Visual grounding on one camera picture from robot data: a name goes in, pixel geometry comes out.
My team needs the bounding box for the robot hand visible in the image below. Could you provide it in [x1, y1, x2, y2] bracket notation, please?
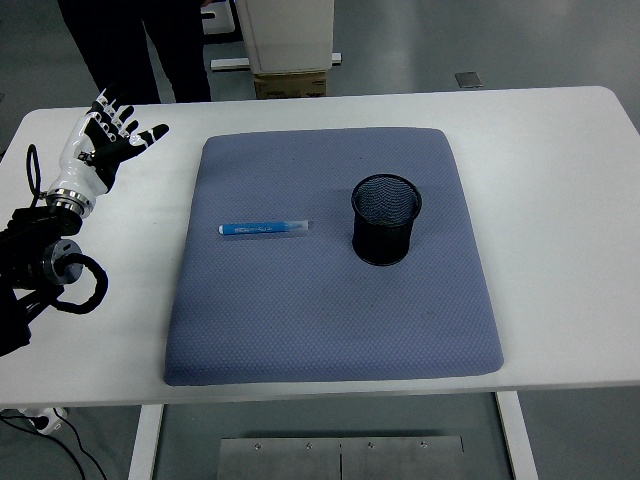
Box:
[47, 83, 170, 206]

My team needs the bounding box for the blue marker pen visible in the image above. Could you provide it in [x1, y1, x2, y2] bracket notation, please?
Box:
[217, 219, 315, 237]

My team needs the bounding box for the black mesh pen holder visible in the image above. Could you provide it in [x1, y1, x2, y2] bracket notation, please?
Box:
[350, 173, 424, 267]

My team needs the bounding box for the person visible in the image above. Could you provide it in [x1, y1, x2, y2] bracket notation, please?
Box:
[56, 0, 213, 106]

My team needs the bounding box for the white appliance with black slot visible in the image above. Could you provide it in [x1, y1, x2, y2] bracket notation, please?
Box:
[198, 0, 242, 36]

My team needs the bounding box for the cardboard box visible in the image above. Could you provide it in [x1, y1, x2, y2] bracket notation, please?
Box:
[253, 69, 329, 101]

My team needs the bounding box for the white power strip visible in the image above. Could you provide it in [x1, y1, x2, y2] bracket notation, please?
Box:
[18, 406, 69, 435]

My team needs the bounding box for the white table leg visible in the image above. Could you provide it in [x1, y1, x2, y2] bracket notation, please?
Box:
[128, 403, 165, 480]
[494, 390, 540, 480]

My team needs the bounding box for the blue-grey textured mat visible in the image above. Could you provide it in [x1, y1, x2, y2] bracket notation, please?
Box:
[163, 126, 505, 387]

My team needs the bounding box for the grey metal plate with screws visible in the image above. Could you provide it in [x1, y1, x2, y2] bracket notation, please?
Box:
[218, 435, 465, 480]

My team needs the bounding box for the white pedestal base bar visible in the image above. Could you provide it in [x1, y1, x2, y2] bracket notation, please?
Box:
[209, 51, 344, 72]

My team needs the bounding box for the white pedestal cabinet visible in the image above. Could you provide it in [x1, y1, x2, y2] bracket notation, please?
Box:
[236, 0, 335, 76]

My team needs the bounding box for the black floor cable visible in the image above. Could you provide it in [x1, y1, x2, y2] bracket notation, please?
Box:
[0, 409, 109, 480]

